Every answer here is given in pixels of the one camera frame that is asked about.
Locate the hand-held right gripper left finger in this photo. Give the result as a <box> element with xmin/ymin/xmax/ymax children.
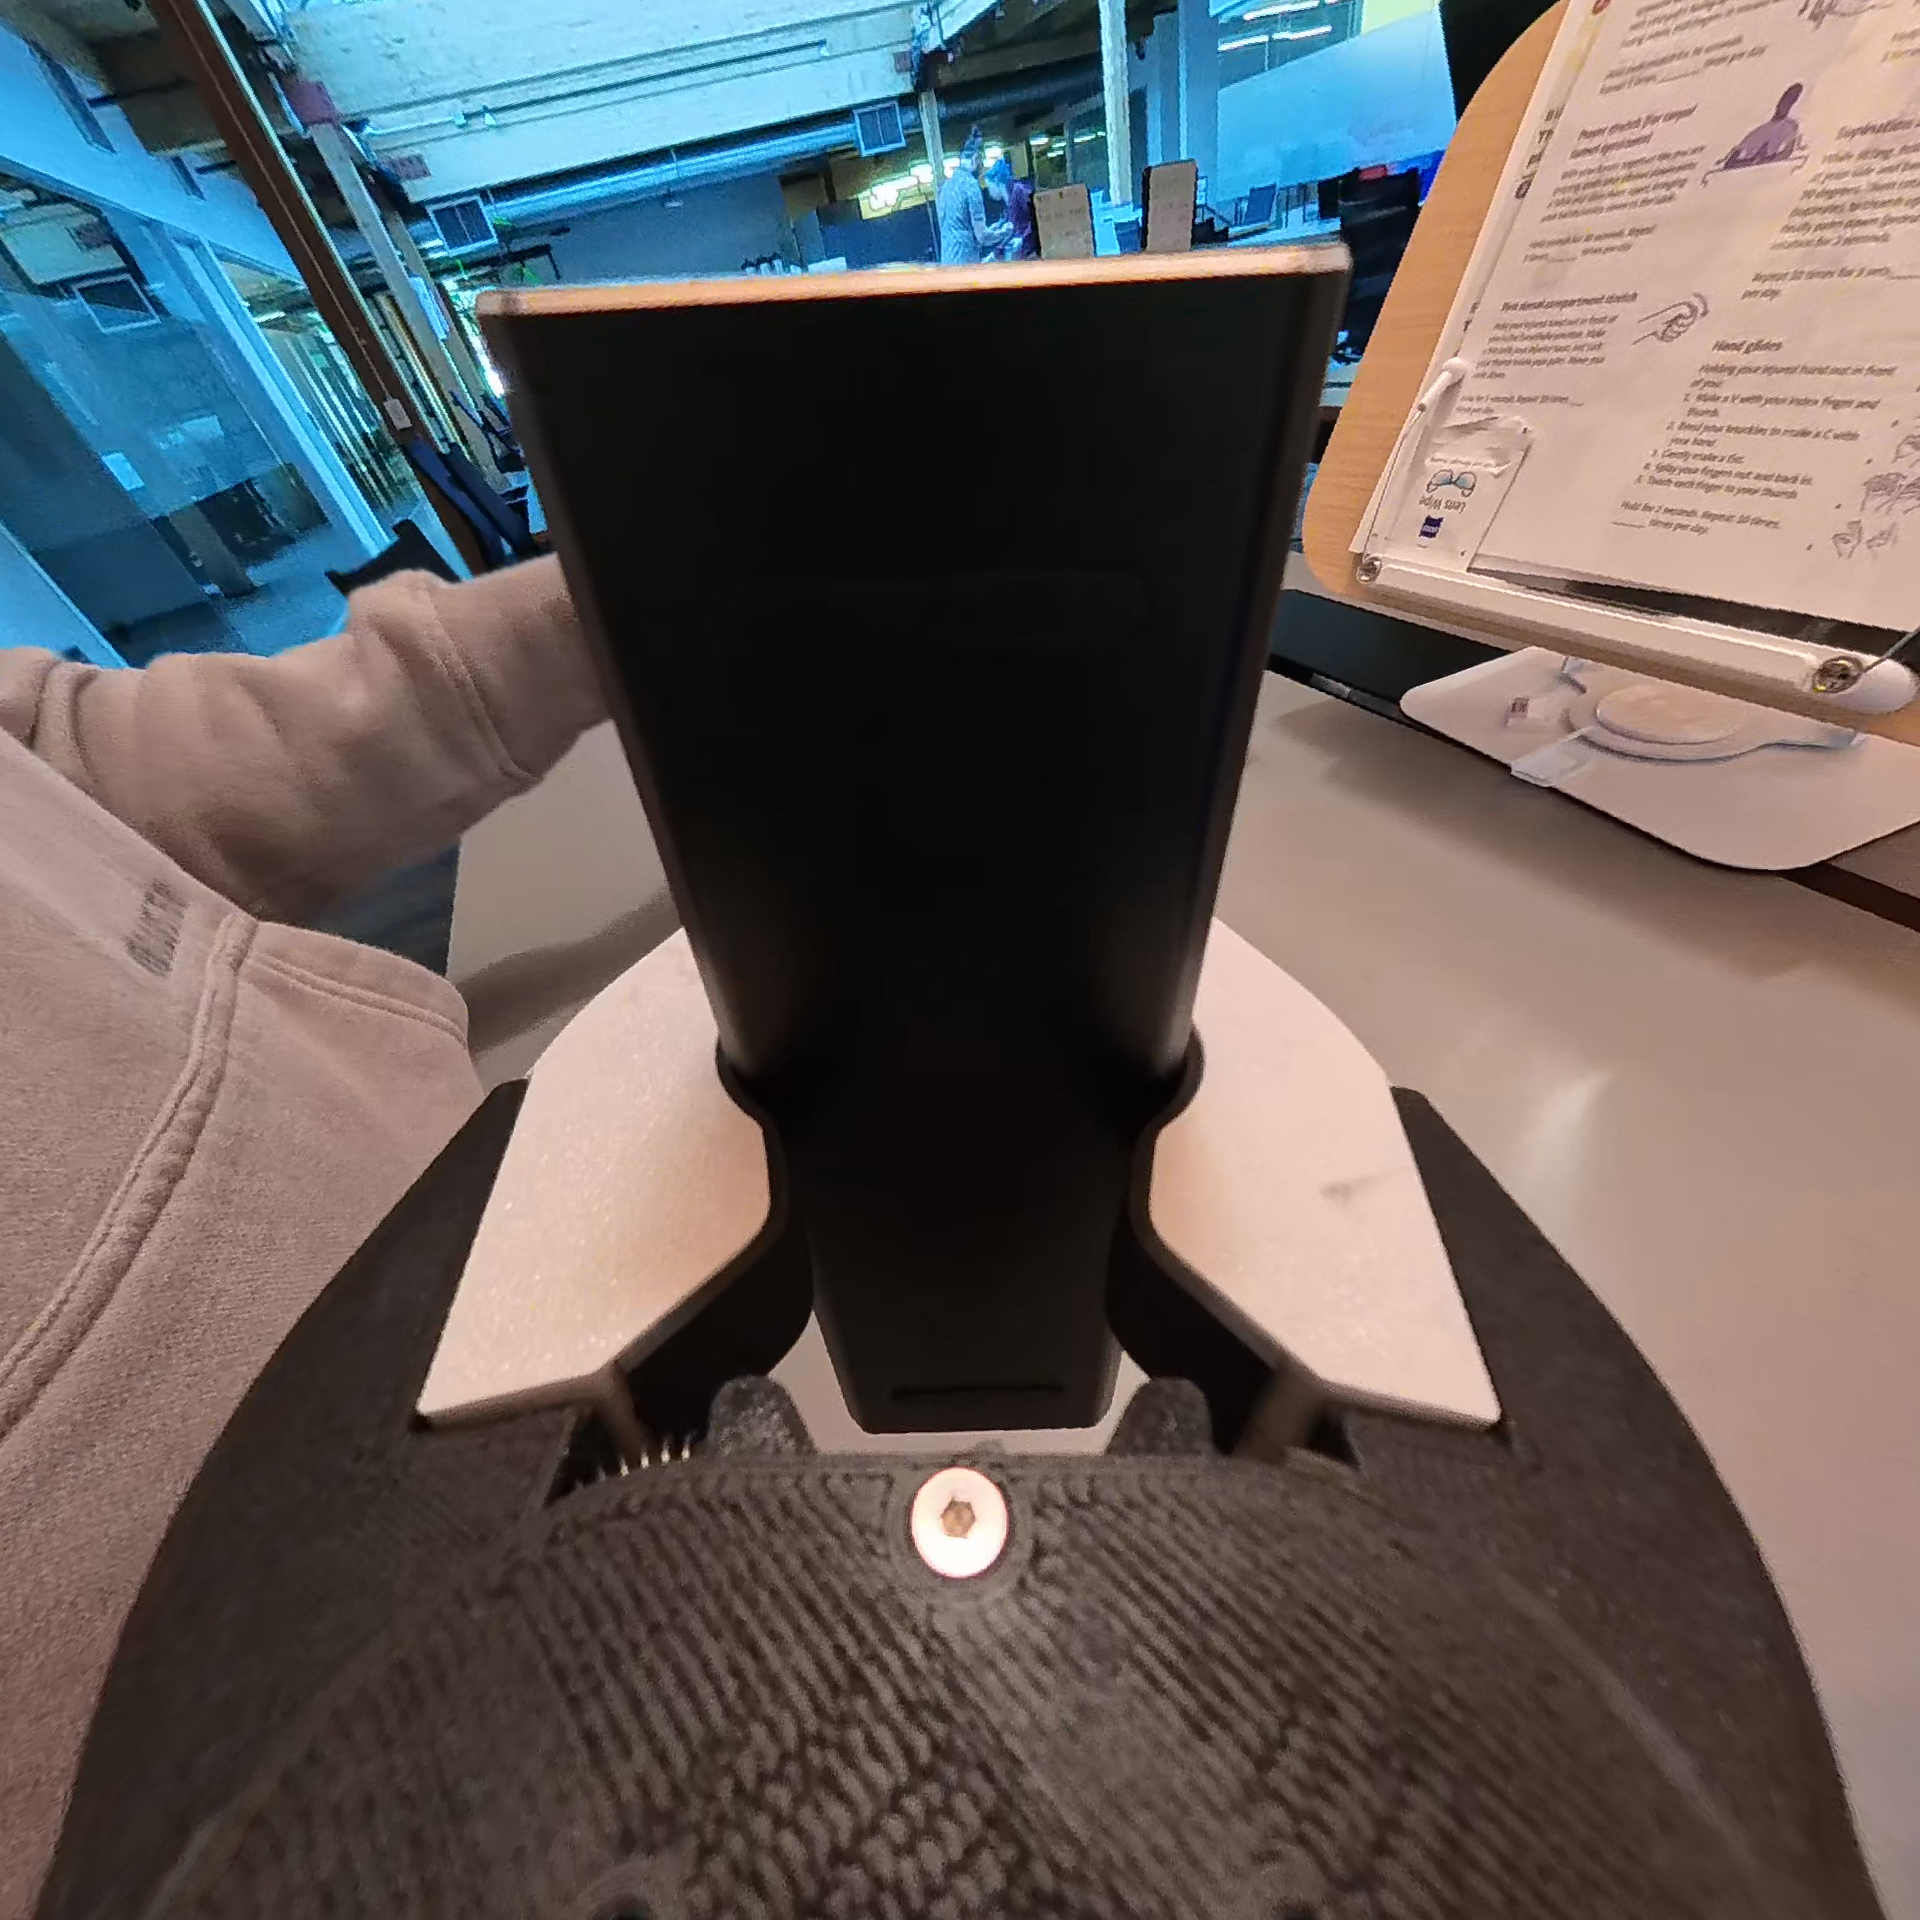
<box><xmin>416</xmin><ymin>927</ymin><xmax>792</xmax><ymax>1465</ymax></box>

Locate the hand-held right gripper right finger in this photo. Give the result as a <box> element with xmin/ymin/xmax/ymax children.
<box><xmin>1128</xmin><ymin>914</ymin><xmax>1504</xmax><ymax>1467</ymax></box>

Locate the person's left forearm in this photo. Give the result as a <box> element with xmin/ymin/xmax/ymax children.
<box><xmin>0</xmin><ymin>567</ymin><xmax>623</xmax><ymax>931</ymax></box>

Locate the small white wipe packet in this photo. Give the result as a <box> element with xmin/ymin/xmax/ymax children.
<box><xmin>1366</xmin><ymin>416</ymin><xmax>1536</xmax><ymax>568</ymax></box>

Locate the wooden document stand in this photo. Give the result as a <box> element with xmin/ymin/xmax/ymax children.
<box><xmin>1298</xmin><ymin>0</ymin><xmax>1920</xmax><ymax>875</ymax></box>

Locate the printed instruction sheet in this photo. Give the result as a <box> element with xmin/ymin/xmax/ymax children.
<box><xmin>1462</xmin><ymin>0</ymin><xmax>1920</xmax><ymax>634</ymax></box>

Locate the black office chair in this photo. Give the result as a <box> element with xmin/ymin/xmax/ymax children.
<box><xmin>1333</xmin><ymin>163</ymin><xmax>1426</xmax><ymax>360</ymax></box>

